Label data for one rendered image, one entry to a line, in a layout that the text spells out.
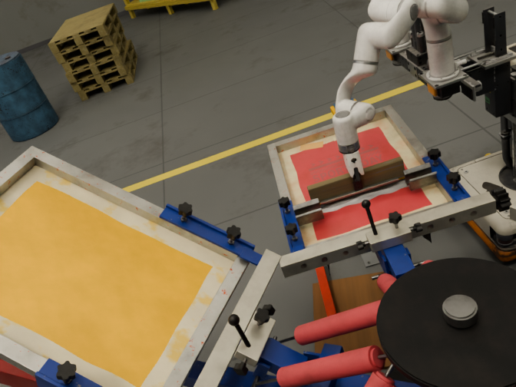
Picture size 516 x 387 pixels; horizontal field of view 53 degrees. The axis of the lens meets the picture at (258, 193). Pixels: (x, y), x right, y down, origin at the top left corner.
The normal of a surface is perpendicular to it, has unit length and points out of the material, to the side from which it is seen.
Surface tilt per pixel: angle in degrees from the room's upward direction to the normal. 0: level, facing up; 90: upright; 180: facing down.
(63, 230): 32
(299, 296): 0
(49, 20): 90
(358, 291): 0
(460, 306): 0
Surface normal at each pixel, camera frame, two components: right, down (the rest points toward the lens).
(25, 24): 0.17, 0.53
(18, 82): 0.72, 0.20
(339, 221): -0.30, -0.78
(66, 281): 0.21, -0.66
